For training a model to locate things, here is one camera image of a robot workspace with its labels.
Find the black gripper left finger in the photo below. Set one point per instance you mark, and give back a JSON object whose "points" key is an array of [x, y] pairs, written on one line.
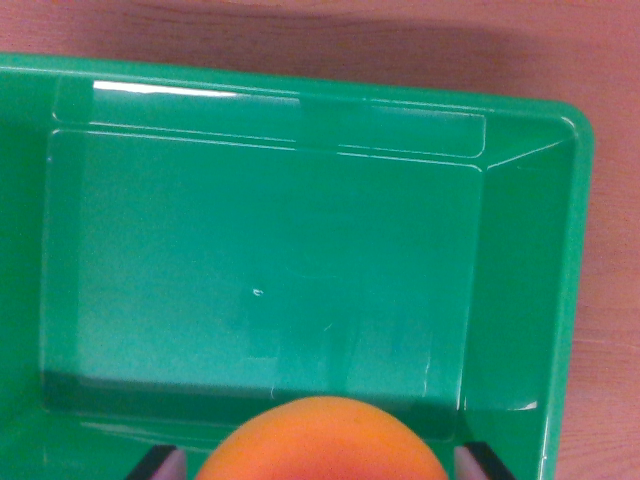
{"points": [[157, 465]]}

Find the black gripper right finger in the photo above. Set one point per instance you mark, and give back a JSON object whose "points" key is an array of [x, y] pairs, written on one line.
{"points": [[482, 462]]}

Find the orange yellow apricot fruit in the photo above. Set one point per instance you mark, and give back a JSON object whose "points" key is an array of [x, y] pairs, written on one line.
{"points": [[325, 445]]}

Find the green plastic tray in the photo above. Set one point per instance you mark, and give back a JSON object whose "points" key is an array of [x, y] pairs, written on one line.
{"points": [[200, 250]]}

